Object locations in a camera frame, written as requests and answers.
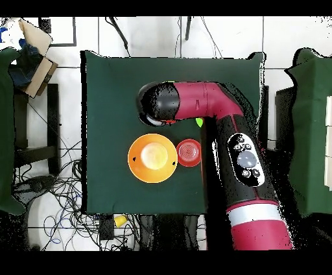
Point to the green covered side table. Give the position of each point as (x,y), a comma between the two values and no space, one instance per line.
(6,129)
(311,103)

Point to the blue cloth bundle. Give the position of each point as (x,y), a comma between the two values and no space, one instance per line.
(24,67)

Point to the yellow plastic cup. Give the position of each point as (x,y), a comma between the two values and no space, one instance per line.
(120,221)

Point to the white boxes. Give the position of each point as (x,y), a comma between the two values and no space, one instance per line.
(329,142)

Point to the cardboard box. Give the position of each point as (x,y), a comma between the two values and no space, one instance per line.
(39,75)

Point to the dark green table cloth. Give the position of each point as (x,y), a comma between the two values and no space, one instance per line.
(116,90)

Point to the small green plastic bowl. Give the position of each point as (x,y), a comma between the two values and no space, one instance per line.
(199,122)

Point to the black chair base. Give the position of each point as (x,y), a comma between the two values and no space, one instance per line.
(33,186)

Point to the large orange plastic bowl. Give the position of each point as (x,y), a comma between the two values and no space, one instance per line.
(153,158)

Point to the black chair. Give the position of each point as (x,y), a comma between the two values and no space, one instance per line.
(284,103)

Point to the black pole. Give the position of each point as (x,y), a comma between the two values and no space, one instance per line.
(188,28)

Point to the small red plastic bowl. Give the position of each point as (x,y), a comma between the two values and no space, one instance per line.
(188,153)

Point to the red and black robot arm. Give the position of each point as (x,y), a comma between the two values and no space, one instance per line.
(207,103)

